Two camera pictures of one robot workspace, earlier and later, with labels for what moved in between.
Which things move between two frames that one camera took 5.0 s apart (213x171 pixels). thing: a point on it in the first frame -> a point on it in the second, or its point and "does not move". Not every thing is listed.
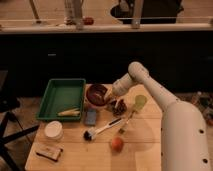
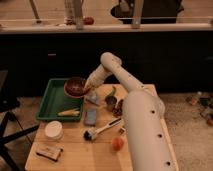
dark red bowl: x=95 y=94 -> x=74 y=87
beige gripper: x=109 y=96 -> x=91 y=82
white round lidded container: x=53 y=130 does not move
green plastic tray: x=62 y=100 does not move
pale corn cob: x=71 y=112 does not move
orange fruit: x=117 y=144 does not move
